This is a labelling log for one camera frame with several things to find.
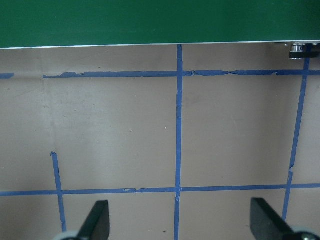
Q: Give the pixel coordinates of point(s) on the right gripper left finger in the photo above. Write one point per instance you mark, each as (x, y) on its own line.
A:
(97, 224)

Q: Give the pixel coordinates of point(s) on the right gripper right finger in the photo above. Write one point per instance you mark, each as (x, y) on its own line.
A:
(265, 223)

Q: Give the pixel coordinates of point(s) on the green conveyor belt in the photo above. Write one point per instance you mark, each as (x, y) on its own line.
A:
(90, 23)

